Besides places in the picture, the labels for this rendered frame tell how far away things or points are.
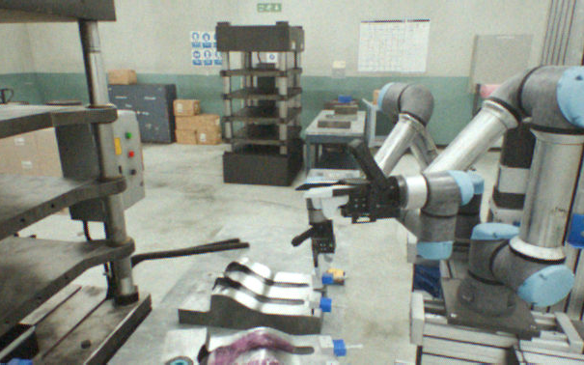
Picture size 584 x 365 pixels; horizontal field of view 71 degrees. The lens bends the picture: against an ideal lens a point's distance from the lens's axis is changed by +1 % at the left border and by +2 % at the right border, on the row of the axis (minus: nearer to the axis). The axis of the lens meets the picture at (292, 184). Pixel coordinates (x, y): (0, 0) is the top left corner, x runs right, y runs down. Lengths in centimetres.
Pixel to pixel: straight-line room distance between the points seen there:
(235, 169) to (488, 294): 462
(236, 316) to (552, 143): 106
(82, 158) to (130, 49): 734
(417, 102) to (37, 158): 443
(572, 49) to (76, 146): 160
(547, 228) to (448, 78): 686
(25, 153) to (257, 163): 260
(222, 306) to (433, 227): 82
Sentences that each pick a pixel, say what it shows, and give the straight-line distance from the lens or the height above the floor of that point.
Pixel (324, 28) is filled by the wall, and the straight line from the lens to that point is 777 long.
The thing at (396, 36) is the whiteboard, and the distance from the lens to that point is 772.
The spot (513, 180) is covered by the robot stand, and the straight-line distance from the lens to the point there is 142.
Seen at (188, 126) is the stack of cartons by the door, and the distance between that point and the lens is 819.
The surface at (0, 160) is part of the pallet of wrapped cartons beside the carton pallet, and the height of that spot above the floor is 57.
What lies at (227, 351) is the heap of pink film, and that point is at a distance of 128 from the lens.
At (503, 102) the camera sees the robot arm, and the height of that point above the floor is 160.
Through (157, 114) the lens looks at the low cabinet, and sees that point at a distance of 828.
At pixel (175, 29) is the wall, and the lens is 856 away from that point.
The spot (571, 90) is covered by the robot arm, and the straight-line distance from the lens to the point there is 97.
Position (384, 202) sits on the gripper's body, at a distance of 86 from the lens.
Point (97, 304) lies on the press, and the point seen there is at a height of 78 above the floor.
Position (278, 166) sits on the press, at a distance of 539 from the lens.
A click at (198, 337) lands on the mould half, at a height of 91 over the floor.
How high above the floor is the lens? 171
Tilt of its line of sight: 18 degrees down
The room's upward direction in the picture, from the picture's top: straight up
